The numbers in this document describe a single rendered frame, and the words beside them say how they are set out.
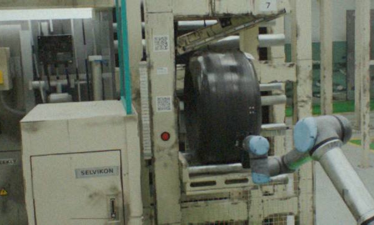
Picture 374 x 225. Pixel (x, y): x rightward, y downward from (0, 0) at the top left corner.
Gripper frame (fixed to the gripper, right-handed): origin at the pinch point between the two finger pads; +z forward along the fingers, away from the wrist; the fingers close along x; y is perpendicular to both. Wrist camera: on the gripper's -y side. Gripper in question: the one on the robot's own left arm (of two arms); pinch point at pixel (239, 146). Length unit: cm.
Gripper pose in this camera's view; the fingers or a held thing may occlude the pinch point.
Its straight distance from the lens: 249.9
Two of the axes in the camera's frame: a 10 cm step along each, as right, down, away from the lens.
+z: -1.5, 0.1, 9.9
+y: -0.6, -10.0, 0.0
